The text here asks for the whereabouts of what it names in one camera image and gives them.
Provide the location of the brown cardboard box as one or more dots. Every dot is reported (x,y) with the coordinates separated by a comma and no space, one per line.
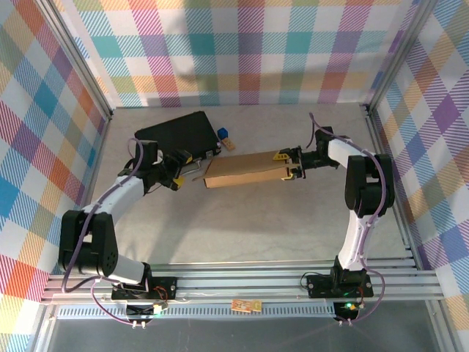
(242,170)

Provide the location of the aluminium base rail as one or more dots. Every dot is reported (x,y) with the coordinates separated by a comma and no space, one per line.
(238,282)

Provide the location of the small blue cube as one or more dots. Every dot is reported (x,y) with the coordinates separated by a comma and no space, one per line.
(222,132)

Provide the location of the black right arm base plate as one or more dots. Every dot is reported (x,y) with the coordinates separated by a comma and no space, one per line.
(318,286)

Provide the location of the aluminium corner post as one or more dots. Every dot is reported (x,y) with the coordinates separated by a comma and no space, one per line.
(403,47)
(78,60)

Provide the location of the small orange circuit board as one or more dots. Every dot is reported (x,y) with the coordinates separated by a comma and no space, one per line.
(243,305)

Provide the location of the black controller board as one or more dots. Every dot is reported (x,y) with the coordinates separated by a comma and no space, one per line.
(146,309)
(346,308)

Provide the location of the small wooden block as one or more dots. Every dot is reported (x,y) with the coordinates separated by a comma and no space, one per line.
(228,144)

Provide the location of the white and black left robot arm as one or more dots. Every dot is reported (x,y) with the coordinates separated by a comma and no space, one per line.
(121,190)

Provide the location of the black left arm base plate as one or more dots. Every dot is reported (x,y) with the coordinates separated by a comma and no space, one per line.
(165,284)

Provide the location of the aluminium side rail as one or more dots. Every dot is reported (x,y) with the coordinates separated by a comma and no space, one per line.
(377,135)

